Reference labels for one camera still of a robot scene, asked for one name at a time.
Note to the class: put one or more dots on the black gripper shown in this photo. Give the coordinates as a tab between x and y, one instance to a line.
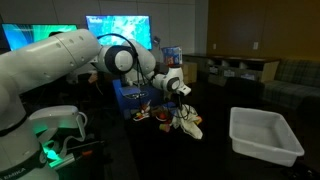
178	100

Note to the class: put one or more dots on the white terry towel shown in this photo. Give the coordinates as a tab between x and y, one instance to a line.
188	121

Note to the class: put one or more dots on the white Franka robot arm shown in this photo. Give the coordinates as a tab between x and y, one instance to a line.
50	63

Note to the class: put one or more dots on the white plastic bin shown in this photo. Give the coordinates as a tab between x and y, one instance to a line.
263	136

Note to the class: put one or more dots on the cardboard box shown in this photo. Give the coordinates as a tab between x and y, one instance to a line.
190	71

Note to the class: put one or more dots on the small stacking cup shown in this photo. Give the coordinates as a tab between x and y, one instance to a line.
164	127

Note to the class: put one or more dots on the blue printed carton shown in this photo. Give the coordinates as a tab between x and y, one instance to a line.
172	55

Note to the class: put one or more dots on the wooden shelf cabinet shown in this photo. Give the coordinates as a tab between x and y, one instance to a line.
233	68

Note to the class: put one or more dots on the green plaid sofa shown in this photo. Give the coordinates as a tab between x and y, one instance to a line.
293	85

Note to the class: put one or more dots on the white VR headset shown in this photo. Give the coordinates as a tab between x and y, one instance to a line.
55	118

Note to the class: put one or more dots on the green lit monitor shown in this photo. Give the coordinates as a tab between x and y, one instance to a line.
26	33

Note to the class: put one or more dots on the large wall screen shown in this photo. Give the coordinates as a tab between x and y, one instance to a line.
133	28

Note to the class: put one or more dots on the white wall outlet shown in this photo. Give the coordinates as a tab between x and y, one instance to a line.
255	46

